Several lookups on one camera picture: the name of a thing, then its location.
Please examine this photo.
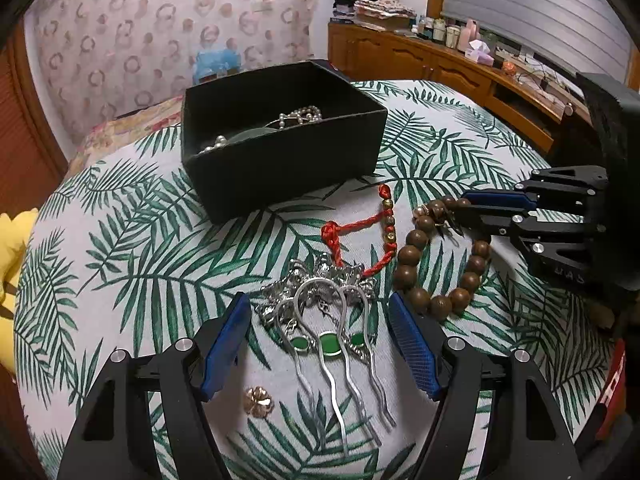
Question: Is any silver hair comb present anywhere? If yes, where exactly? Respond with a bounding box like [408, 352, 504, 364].
[256, 254, 396, 457]

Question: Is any person right hand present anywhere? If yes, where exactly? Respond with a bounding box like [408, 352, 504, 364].
[585, 300, 639, 340]

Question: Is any folded cloth stack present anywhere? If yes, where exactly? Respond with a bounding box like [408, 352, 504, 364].
[354, 0, 416, 29]

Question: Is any small gold flower brooch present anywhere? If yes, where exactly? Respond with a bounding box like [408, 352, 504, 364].
[243, 386, 274, 419]

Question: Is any white pearl bracelet cluster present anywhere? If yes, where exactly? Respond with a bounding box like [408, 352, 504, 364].
[266, 105, 322, 129]

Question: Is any blue plastic bag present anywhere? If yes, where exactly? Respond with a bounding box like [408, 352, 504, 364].
[193, 49, 241, 84]

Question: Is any long white pearl necklace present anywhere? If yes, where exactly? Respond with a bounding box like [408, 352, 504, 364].
[198, 134, 231, 155]

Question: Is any brown wooden bead bracelet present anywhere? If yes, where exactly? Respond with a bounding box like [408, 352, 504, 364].
[391, 195, 494, 323]

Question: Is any pink tissue box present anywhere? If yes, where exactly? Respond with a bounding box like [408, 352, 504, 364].
[464, 39, 495, 66]

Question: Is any floral bed cover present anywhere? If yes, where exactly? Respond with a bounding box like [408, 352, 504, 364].
[63, 96, 183, 181]

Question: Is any black jewelry box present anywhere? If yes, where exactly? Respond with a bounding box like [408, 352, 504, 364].
[181, 61, 387, 223]

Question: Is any grey window blind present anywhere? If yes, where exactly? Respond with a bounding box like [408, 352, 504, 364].
[442, 0, 632, 82]

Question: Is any pink bottle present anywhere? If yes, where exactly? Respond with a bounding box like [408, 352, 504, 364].
[457, 18, 478, 52]

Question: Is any circle patterned curtain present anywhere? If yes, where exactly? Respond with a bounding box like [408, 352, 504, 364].
[32, 0, 317, 145]

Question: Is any palm leaf tablecloth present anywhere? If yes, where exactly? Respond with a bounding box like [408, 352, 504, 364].
[13, 78, 616, 480]

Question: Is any red cord bead bracelet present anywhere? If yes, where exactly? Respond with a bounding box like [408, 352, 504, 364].
[319, 182, 400, 280]

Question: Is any yellow plush toy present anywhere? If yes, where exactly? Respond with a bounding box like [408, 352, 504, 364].
[0, 208, 38, 375]

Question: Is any wooden sideboard cabinet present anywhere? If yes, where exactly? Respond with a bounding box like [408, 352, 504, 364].
[328, 23, 597, 154]

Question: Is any wooden louvered wardrobe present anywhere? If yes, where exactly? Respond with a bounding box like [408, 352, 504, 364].
[0, 22, 68, 217]

